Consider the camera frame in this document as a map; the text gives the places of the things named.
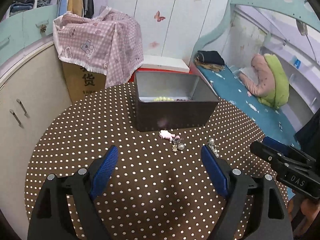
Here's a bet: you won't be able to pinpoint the brown polka dot tablecloth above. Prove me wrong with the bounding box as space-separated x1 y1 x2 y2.
24 83 276 239

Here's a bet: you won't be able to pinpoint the cream bead bracelet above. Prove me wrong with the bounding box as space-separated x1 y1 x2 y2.
152 96 175 103

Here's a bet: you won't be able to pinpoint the white wardrobe with butterflies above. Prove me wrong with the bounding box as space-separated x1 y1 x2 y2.
106 0 227 63

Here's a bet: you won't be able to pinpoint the green blanket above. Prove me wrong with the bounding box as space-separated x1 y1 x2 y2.
258 54 289 109

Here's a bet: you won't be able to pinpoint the beige cabinet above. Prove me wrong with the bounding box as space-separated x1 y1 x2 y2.
1 42 71 239

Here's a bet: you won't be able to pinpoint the pink pillow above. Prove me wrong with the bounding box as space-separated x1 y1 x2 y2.
239 54 276 98

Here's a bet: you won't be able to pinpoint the red ottoman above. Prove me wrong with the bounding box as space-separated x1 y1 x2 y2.
137 64 199 75

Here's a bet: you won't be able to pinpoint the pine cone ornament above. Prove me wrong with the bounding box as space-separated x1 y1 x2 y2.
40 24 47 33

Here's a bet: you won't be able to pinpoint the blue bed sheet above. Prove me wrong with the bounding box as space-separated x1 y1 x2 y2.
198 67 300 148

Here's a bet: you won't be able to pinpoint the pink bow charm chain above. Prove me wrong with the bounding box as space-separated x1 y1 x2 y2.
158 129 186 153

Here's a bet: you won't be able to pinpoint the silver pearl earrings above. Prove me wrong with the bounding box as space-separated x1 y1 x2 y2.
207 138 219 158

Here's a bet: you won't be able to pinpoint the brown cardboard box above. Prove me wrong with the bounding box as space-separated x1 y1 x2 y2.
62 62 106 103

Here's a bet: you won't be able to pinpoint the dark metal tin box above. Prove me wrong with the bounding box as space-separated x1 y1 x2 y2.
134 71 219 132

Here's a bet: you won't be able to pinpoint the teal bunk bed frame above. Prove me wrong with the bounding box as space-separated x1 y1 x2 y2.
188 0 320 116

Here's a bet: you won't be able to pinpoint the folded dark clothes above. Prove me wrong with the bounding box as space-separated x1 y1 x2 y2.
194 50 225 72

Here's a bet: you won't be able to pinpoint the teal drawer unit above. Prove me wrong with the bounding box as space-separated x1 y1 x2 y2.
0 5 57 64

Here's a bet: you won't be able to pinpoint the pink checked cloth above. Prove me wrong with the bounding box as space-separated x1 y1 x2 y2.
53 7 144 87

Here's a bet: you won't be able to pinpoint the folded jeans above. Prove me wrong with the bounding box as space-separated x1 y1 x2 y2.
10 0 35 14

